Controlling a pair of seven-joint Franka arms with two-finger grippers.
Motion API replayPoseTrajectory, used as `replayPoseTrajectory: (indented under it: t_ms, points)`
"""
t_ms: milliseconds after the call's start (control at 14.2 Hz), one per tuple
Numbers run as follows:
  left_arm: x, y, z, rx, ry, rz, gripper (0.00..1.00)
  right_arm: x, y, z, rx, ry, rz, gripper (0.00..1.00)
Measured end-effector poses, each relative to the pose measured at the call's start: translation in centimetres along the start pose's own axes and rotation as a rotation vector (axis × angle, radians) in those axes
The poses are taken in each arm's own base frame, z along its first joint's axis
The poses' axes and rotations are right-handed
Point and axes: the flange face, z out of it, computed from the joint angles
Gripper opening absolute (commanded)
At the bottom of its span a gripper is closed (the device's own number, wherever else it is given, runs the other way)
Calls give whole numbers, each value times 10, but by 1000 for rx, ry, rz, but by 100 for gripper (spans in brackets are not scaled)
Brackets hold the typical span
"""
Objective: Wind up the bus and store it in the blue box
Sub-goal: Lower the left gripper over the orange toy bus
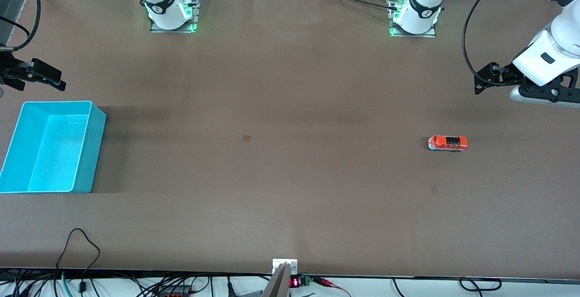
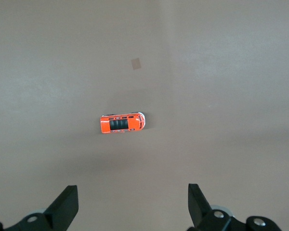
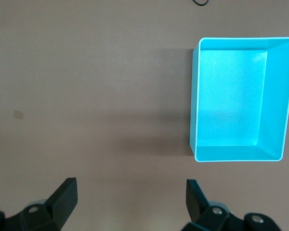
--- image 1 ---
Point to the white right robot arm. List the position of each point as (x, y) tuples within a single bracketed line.
[(163, 2)]

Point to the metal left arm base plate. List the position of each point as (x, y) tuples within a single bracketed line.
[(414, 35)]

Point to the grey metal camera bar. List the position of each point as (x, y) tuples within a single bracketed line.
[(276, 285)]

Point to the blue plastic box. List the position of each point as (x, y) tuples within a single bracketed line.
[(59, 152)]

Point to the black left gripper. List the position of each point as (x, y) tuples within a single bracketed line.
[(506, 78)]

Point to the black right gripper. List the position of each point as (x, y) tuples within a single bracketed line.
[(10, 70)]

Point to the orange toy bus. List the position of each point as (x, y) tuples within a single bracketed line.
[(447, 143)]

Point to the white mounting plate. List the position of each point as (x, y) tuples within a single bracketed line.
[(278, 262)]

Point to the circuit board with red display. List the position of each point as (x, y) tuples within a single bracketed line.
[(295, 282)]

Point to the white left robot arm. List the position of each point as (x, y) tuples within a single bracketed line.
[(419, 11)]

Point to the power strip with red switches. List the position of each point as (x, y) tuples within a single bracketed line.
[(174, 294)]

